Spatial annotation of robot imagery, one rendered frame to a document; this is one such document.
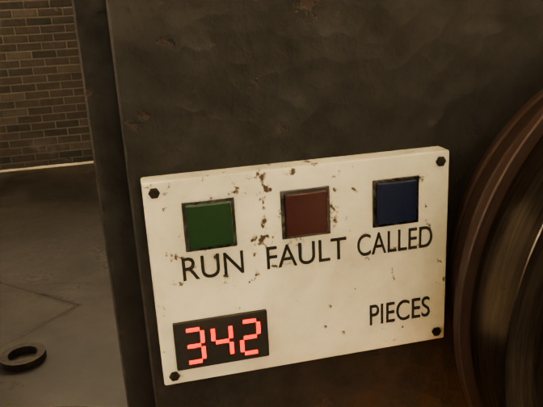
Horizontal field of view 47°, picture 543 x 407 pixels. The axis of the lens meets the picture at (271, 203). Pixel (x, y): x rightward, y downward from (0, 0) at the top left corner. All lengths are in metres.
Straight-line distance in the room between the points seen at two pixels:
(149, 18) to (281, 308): 0.26
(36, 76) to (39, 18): 0.54
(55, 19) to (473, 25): 6.01
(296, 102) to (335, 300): 0.17
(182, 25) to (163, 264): 0.19
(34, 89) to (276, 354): 6.05
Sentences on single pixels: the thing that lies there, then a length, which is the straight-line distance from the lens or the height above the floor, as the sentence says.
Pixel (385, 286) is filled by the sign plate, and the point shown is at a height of 1.12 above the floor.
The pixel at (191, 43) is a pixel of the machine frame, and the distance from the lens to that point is 0.50.
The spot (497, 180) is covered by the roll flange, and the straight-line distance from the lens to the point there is 0.51.
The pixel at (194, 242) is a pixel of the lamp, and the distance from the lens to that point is 0.51.
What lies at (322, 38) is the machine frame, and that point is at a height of 1.34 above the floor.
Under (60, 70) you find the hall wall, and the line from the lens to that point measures 6.49.
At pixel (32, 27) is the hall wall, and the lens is 6.50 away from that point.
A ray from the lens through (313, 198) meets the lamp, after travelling 0.52.
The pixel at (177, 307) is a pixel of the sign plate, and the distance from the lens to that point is 0.53.
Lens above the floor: 1.36
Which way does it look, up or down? 17 degrees down
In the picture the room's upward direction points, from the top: 3 degrees counter-clockwise
